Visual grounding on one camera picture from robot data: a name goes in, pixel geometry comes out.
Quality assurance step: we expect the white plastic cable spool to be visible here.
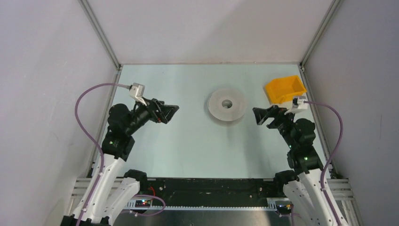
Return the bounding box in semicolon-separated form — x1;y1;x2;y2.
207;89;247;122

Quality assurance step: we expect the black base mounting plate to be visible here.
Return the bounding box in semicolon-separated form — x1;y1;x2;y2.
147;178;285;208

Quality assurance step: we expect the left corner aluminium post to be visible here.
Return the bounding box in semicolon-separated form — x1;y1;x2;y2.
78;0;121;71

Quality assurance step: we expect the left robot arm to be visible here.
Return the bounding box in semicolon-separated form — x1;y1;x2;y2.
61;98;179;226

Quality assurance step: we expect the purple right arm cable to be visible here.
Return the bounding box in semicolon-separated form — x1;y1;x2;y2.
303;100;344;226

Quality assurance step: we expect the corner aluminium post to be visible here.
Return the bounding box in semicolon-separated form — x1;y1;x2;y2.
78;0;121;71
299;0;343;68

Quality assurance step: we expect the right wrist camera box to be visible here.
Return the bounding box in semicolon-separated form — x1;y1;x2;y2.
284;96;309;115

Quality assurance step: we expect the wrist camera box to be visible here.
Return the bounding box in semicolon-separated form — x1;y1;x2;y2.
128;83;147;106
284;96;309;115

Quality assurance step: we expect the left controller board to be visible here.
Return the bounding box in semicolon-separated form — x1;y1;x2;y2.
134;199;152;208

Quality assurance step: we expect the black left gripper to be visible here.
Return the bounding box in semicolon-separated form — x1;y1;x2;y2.
125;96;178;135

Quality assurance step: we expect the orange plastic bin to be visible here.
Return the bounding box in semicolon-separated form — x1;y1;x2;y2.
265;75;307;104

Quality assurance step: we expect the right corner aluminium post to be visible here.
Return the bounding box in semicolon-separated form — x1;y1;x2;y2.
299;0;343;68

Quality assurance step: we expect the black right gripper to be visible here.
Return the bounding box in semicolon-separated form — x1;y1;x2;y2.
252;104;298;149

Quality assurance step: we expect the controller board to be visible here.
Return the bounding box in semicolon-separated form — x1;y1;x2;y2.
134;199;152;208
276;204;293;216

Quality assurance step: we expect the right controller board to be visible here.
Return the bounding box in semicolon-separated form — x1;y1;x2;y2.
276;204;293;216

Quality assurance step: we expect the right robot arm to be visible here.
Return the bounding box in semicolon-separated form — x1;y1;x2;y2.
252;105;348;226

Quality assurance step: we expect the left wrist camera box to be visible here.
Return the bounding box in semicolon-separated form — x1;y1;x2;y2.
128;83;147;106

